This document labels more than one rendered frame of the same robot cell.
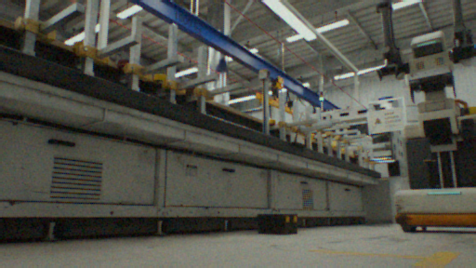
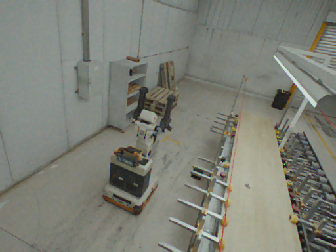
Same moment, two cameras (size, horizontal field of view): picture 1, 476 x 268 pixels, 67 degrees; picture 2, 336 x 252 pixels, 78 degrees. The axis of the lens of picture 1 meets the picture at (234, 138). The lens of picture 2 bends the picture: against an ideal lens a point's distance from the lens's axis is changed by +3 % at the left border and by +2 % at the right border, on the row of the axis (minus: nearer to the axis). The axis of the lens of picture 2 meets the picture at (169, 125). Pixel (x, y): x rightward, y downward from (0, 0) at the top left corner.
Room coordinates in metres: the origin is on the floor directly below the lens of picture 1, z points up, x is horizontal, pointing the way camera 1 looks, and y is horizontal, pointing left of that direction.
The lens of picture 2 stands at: (4.89, -1.99, 2.57)
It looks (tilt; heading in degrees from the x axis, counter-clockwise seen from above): 28 degrees down; 159
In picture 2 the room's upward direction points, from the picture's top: 11 degrees clockwise
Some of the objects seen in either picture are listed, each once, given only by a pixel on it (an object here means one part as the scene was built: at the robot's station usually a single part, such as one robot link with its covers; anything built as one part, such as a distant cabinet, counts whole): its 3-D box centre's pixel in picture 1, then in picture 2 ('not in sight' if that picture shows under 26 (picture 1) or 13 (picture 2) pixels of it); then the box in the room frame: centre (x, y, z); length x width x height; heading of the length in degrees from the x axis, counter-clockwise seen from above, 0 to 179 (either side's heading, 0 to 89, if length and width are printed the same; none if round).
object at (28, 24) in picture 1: (35, 30); not in sight; (1.31, 0.78, 0.82); 0.14 x 0.06 x 0.05; 144
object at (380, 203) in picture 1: (348, 162); not in sight; (5.75, -1.81, 0.95); 1.65 x 0.70 x 1.90; 54
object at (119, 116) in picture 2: not in sight; (128, 94); (0.26, -1.43, 0.78); 0.90 x 0.45 x 1.55; 144
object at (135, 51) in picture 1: (134, 60); not in sight; (1.69, 0.50, 0.87); 0.04 x 0.04 x 0.48; 54
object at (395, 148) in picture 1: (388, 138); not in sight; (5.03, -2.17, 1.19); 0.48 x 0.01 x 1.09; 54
